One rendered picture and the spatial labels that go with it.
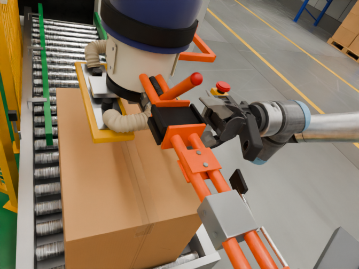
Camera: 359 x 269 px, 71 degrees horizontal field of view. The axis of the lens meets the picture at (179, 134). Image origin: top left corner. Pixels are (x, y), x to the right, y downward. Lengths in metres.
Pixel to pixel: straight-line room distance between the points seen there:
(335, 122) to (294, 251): 1.52
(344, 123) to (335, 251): 0.64
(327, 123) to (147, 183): 0.54
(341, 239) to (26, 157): 1.40
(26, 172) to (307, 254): 1.93
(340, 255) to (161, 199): 0.81
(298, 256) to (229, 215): 1.82
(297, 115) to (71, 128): 0.68
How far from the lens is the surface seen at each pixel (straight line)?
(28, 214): 1.12
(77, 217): 0.70
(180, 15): 0.56
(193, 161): 0.44
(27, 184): 1.19
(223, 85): 1.18
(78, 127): 0.89
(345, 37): 8.57
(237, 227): 0.39
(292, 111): 0.68
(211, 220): 0.40
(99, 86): 0.71
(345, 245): 1.34
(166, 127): 0.47
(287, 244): 2.19
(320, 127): 0.81
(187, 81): 0.45
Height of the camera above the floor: 1.56
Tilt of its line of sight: 40 degrees down
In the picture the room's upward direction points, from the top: 22 degrees clockwise
